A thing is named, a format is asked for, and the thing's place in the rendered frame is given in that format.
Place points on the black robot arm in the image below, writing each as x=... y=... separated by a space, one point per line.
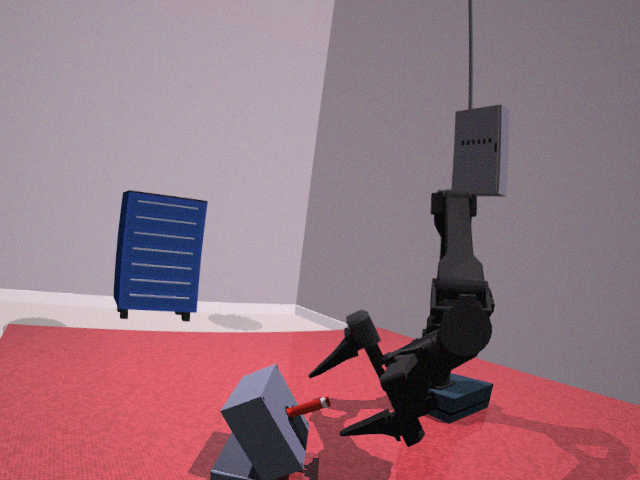
x=461 y=304

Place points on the red peg with white band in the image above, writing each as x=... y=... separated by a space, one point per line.
x=308 y=407

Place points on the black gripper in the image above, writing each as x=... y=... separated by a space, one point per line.
x=362 y=334

